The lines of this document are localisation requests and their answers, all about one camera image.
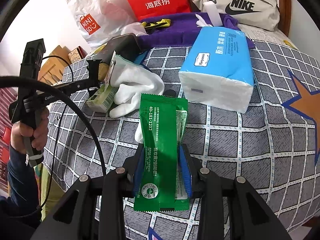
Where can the grey grid bedsheet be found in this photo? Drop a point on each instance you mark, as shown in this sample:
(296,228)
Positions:
(269,145)

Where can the brown wooden headboard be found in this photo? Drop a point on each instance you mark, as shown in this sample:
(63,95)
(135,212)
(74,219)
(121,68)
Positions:
(285,16)

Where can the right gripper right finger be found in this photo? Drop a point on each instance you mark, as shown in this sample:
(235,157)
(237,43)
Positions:
(188,169)

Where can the brown patterned box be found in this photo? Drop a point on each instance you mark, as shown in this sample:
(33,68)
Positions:
(76,54)

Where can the white Miniso plastic bag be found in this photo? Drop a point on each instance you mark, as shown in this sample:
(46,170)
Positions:
(98,20)

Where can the person's left hand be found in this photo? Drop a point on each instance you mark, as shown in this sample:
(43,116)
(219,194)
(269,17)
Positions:
(40,134)

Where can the blue tissue pack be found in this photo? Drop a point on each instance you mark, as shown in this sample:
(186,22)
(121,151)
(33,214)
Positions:
(218,70)

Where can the mango print pillow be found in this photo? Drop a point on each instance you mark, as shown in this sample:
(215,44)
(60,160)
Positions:
(275,36)

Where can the translucent mesh drawstring bag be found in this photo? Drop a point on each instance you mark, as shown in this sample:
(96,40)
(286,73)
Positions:
(135,28)

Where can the white knitted cloth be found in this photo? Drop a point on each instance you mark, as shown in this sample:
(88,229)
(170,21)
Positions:
(201,22)

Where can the wooden furniture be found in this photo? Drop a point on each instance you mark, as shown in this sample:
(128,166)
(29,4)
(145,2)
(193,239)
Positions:
(53,69)

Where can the green wet wipe packet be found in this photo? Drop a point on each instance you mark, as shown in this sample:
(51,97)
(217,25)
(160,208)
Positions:
(162,121)

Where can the light green tissue packet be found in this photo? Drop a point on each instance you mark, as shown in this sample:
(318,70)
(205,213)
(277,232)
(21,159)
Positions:
(102,99)

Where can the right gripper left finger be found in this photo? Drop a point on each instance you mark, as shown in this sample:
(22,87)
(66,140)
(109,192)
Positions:
(139,168)

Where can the yellow black pouch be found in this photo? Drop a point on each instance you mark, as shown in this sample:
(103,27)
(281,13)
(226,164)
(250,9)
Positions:
(163,23)

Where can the person's left forearm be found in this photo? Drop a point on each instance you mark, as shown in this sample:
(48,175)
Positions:
(16,219)

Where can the dark green tea tin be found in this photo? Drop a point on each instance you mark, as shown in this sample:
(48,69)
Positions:
(125,45)

